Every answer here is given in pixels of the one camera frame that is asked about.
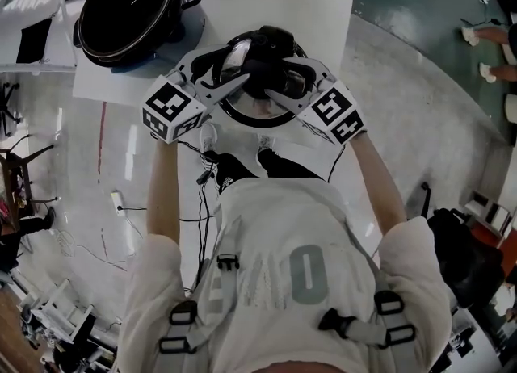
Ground person's right forearm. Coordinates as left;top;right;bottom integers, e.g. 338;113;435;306
347;131;408;239

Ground black cloth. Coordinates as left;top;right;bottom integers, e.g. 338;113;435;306
15;17;54;65

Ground white metal rack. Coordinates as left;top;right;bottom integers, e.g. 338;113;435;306
0;0;88;73

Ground white low rack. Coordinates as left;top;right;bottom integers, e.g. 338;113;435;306
19;278;98;348

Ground person's right white shoe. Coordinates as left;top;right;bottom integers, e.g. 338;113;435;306
256;133;278;154

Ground glass coffee table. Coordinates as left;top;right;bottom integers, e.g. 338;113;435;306
0;132;61;229

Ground black office chair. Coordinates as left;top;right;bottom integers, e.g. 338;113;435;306
418;181;432;219
0;82;22;137

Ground grey chest harness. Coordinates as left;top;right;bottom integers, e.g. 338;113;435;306
158;217;425;373

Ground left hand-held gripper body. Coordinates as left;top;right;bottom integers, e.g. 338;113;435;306
141;69;213;145

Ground black backpack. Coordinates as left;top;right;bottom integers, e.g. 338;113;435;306
427;207;506;308

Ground black round pot lid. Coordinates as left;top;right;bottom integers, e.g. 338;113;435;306
220;25;311;129

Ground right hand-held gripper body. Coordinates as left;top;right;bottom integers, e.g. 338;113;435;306
296;75;368;145

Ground person's white shirt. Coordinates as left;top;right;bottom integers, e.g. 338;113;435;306
116;177;453;373

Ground person's black trousers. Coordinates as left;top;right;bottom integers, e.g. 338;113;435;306
205;149;324;197

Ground person's left forearm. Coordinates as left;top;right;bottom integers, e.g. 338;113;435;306
145;139;182;243

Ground black cable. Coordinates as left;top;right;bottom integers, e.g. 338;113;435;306
326;143;347;182
177;140;221;295

